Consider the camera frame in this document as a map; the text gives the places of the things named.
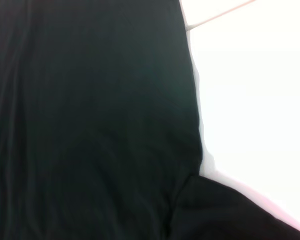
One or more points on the black shirt with white print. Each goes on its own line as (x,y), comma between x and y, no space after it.
(90,125)

